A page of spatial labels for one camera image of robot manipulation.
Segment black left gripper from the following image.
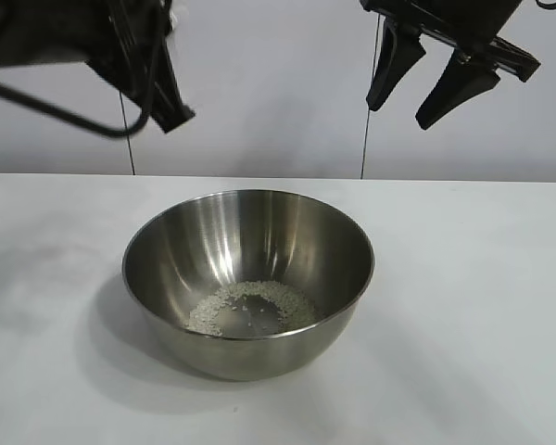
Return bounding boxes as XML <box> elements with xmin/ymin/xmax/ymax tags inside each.
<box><xmin>85</xmin><ymin>0</ymin><xmax>196</xmax><ymax>135</ymax></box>

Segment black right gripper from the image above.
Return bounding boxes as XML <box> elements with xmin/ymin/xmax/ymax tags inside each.
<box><xmin>359</xmin><ymin>0</ymin><xmax>542</xmax><ymax>129</ymax></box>

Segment stainless steel mixing bowl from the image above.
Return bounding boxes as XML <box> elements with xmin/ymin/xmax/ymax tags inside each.
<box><xmin>121</xmin><ymin>187</ymin><xmax>376</xmax><ymax>382</ymax></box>

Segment white rice grains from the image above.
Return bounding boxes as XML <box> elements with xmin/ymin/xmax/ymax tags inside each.
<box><xmin>187</xmin><ymin>280</ymin><xmax>317</xmax><ymax>334</ymax></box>

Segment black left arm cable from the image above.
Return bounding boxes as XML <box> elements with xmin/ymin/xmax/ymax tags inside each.
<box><xmin>0</xmin><ymin>76</ymin><xmax>163</xmax><ymax>139</ymax></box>

